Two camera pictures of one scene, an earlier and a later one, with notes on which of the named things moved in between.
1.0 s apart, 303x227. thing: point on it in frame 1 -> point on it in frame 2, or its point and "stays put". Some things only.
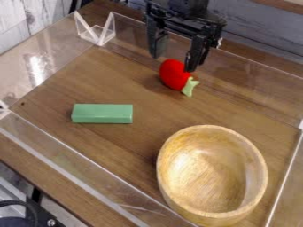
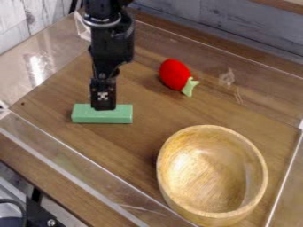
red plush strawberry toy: (175, 77) stays put
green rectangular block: (99, 113) stays put
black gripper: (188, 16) -> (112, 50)
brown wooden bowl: (212, 175) stays put
